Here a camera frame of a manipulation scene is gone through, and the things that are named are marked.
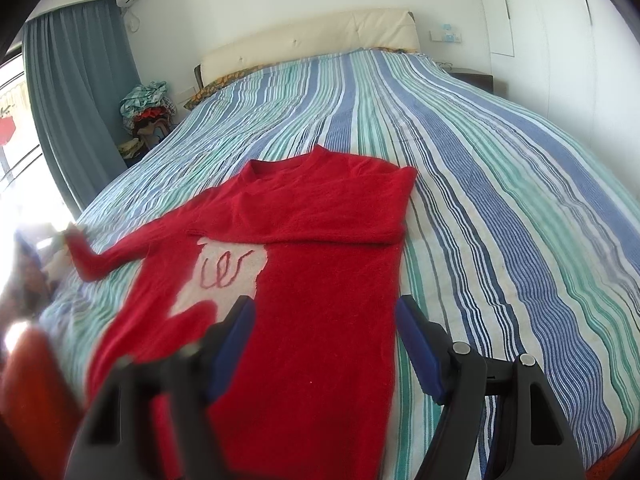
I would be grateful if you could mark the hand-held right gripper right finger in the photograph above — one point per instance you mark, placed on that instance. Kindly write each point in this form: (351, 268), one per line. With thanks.
(420, 350)

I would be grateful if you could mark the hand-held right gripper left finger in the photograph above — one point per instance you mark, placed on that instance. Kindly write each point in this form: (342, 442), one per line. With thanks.
(230, 350)

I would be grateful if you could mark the red sweater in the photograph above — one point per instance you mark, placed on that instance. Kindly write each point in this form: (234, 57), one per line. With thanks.
(310, 285)

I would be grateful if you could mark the pile of clothes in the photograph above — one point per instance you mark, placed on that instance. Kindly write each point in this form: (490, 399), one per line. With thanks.
(147, 110)

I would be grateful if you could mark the orange clothing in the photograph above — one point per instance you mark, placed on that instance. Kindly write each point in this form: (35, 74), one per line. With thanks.
(30, 390)

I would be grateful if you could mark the window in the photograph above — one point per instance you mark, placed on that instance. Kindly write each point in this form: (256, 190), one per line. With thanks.
(20, 170)

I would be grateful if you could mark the grey-blue curtain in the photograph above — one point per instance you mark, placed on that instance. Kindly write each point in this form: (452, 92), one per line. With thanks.
(75, 110)

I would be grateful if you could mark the striped bedspread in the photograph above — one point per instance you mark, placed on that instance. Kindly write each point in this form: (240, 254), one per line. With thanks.
(500, 185)

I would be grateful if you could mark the dark nightstand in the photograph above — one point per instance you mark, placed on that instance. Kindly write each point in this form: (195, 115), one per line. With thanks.
(475, 80)

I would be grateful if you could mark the cream padded headboard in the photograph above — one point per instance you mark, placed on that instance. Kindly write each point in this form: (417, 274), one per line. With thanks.
(310, 40)

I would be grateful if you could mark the white wardrobe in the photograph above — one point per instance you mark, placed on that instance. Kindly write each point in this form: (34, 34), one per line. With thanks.
(550, 35)

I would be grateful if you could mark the white wall socket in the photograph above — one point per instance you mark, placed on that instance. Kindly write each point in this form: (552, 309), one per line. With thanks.
(446, 34)

